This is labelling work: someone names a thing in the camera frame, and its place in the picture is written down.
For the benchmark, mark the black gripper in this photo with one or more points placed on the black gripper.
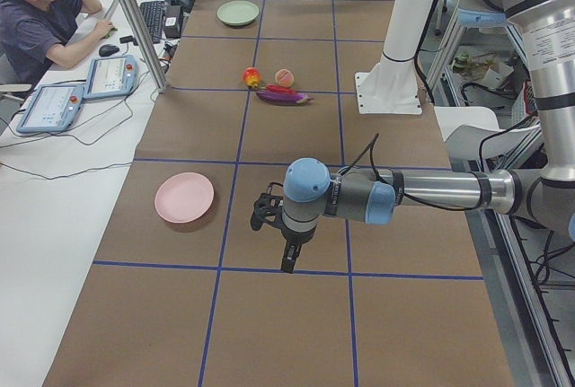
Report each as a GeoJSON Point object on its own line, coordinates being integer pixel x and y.
{"type": "Point", "coordinates": [296, 237]}

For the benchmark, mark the peach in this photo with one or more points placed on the peach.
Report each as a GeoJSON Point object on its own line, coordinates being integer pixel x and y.
{"type": "Point", "coordinates": [284, 77]}

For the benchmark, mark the red pomegranate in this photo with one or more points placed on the red pomegranate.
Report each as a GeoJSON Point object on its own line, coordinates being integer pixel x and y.
{"type": "Point", "coordinates": [252, 77]}

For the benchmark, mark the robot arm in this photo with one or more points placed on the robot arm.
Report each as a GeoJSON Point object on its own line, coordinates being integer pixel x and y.
{"type": "Point", "coordinates": [545, 196]}

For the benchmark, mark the pink plate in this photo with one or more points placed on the pink plate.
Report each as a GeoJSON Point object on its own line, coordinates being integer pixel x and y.
{"type": "Point", "coordinates": [184, 197]}

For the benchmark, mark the purple eggplant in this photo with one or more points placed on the purple eggplant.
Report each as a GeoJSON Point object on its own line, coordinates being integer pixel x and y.
{"type": "Point", "coordinates": [282, 98]}

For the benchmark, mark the red chili pepper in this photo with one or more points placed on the red chili pepper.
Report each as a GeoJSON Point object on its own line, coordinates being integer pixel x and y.
{"type": "Point", "coordinates": [278, 89]}

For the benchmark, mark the white chair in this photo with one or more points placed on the white chair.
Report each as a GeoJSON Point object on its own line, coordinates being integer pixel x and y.
{"type": "Point", "coordinates": [473, 134]}

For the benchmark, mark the green plate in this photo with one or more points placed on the green plate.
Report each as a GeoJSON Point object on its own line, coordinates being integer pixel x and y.
{"type": "Point", "coordinates": [238, 13]}

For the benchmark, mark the far blue teach pendant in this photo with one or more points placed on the far blue teach pendant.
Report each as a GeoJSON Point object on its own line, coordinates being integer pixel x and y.
{"type": "Point", "coordinates": [111, 77]}

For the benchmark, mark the blue teach pendant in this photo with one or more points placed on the blue teach pendant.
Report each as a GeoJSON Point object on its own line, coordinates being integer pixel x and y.
{"type": "Point", "coordinates": [111, 77]}
{"type": "Point", "coordinates": [52, 109]}

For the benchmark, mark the black box on desk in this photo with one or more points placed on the black box on desk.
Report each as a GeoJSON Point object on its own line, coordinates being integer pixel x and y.
{"type": "Point", "coordinates": [173, 20]}

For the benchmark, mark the black computer mouse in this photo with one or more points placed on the black computer mouse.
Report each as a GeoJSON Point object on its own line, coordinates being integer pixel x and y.
{"type": "Point", "coordinates": [108, 50]}

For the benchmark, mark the black keyboard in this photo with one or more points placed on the black keyboard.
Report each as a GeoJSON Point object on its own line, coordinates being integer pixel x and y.
{"type": "Point", "coordinates": [153, 16]}

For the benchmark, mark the near blue teach pendant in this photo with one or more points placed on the near blue teach pendant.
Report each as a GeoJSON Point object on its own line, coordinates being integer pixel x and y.
{"type": "Point", "coordinates": [52, 109]}

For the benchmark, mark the seated person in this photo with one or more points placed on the seated person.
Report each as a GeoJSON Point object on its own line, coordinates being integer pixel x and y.
{"type": "Point", "coordinates": [35, 34]}

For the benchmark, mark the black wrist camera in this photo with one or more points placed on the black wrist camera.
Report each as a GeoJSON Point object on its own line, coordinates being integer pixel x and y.
{"type": "Point", "coordinates": [267, 209]}

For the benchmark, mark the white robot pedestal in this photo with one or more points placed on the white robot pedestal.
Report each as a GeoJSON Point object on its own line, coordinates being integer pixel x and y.
{"type": "Point", "coordinates": [391, 86]}

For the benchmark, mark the aluminium frame post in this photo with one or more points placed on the aluminium frame post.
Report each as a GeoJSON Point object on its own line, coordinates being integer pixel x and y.
{"type": "Point", "coordinates": [140, 32]}

